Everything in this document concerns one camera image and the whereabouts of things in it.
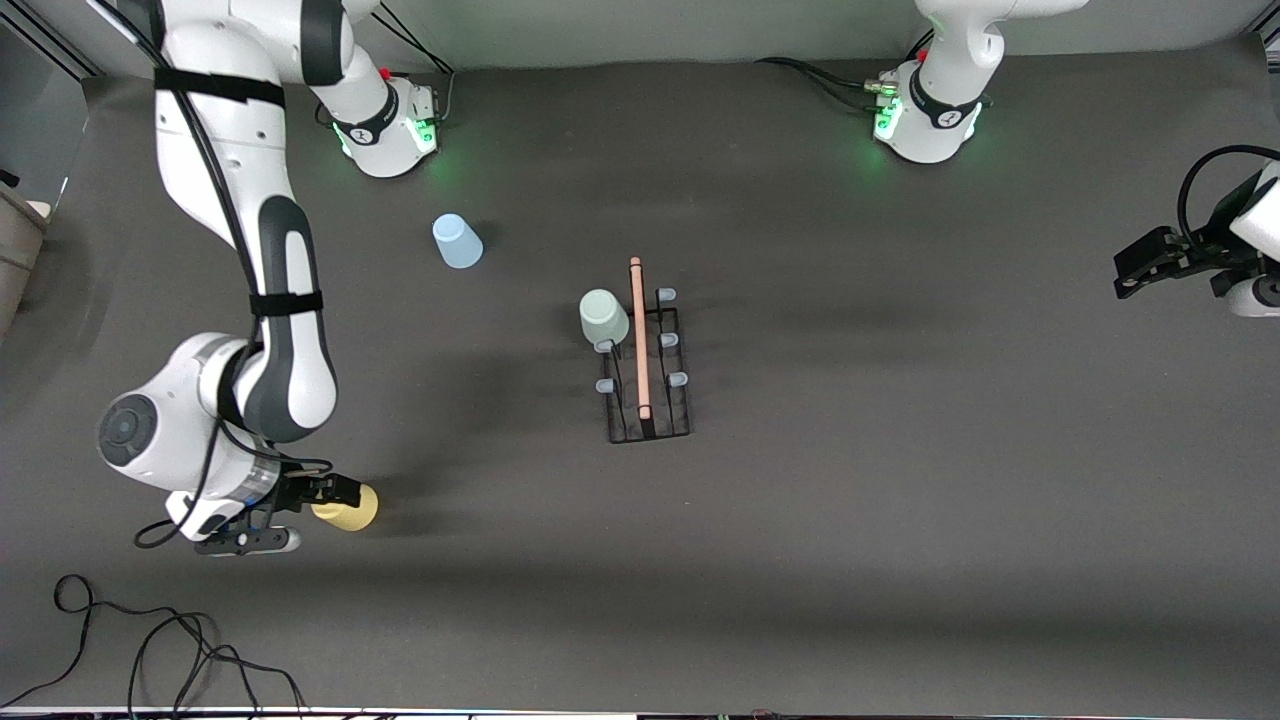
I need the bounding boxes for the yellow plastic cup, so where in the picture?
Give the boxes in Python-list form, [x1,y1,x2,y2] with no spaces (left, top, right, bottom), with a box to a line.
[312,487,380,532]

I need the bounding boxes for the pale green plastic cup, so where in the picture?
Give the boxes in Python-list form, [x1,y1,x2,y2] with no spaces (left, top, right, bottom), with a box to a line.
[579,288,631,348]

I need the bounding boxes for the black wire cup holder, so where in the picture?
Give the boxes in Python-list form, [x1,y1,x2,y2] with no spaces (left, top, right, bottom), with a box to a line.
[595,257,693,445]

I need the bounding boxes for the light blue plastic cup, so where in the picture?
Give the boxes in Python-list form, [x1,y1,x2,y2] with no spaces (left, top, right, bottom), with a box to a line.
[432,213,484,270]

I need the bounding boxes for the beige box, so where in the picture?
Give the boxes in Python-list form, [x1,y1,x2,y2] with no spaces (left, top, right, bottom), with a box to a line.
[0,185,49,336]

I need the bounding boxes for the dark grey table mat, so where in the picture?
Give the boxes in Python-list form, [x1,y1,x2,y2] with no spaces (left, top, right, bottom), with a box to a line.
[0,40,1280,713]

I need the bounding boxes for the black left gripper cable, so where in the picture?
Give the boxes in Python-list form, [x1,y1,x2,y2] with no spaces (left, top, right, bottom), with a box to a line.
[1177,145,1280,251]

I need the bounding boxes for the thin black cable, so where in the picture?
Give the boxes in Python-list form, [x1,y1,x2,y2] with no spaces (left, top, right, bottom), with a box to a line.
[0,575,216,709]
[128,612,307,720]

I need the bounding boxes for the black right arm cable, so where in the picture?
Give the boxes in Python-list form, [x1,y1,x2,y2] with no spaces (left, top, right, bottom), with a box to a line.
[85,0,336,549]

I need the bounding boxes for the black left arm base cables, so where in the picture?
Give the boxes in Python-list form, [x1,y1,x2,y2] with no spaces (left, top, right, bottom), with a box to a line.
[755,30,933,113]

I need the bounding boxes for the black arm base cables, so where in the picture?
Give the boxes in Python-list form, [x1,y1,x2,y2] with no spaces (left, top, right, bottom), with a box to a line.
[375,0,457,129]
[755,30,933,113]

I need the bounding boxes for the black right arm base cables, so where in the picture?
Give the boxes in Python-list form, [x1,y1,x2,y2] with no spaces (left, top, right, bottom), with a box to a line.
[375,0,457,129]

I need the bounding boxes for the black frame rail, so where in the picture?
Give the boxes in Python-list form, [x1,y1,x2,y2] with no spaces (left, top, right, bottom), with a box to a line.
[0,0,103,81]

